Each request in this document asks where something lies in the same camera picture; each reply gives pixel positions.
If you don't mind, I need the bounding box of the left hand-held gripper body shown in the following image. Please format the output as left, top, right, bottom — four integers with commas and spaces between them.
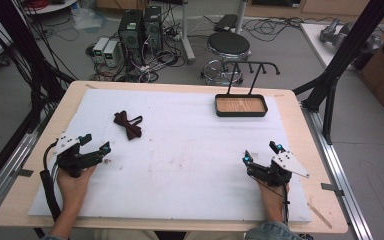
52, 132, 97, 179

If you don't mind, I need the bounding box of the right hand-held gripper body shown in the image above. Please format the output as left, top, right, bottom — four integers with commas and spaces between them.
246, 150, 311, 187

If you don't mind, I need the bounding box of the dark red bow tie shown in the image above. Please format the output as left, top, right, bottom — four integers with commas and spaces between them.
113, 110, 144, 141

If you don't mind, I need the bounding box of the black hook rack with tray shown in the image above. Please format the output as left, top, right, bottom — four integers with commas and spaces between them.
214, 61, 281, 118

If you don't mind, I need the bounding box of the person's right hand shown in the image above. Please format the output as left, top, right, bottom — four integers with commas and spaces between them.
257, 181, 291, 220

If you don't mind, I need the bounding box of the person's left hand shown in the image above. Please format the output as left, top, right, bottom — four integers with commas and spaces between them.
56, 164, 98, 210

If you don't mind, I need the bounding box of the grey tape piece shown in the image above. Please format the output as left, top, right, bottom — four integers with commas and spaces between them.
320, 182, 345, 197
16, 168, 35, 178

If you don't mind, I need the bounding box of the thin wooden stick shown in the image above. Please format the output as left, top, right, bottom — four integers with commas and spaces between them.
306, 201, 334, 230

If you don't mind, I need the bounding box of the white foam mat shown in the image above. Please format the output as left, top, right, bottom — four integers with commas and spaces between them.
27, 88, 314, 224

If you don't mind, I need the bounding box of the white power supply unit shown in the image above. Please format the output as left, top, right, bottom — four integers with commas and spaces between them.
92, 36, 110, 65
102, 40, 120, 69

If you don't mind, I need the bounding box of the white low platform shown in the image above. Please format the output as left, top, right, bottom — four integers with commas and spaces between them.
299, 22, 384, 71

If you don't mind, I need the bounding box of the black round stool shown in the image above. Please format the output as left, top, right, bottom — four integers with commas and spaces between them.
200, 31, 253, 87

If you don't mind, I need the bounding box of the black computer tower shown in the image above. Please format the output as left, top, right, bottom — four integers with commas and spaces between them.
142, 5, 164, 55
117, 9, 145, 67

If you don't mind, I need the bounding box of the clear plastic bag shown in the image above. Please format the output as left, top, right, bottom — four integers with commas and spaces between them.
70, 5, 108, 32

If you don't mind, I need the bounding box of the black flat device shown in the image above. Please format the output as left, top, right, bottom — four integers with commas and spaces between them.
213, 13, 240, 34

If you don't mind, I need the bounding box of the grey desk leg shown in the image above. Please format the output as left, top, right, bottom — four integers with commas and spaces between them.
234, 0, 249, 35
179, 0, 197, 65

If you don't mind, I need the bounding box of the white round table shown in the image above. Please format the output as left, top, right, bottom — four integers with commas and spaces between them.
22, 0, 80, 16

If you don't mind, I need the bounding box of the thin black cable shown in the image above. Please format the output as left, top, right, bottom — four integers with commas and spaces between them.
249, 174, 291, 225

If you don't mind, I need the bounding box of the thick black braided cable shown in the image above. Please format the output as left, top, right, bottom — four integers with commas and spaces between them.
39, 141, 63, 223

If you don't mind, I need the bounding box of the aluminium rail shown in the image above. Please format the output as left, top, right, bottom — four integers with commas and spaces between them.
299, 102, 375, 240
0, 129, 40, 222

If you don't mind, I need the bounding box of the tangle of floor cables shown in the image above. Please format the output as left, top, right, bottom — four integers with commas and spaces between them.
85, 19, 185, 84

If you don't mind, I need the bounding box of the black metal frame stand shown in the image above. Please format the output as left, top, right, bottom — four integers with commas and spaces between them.
292, 0, 384, 146
0, 0, 77, 135

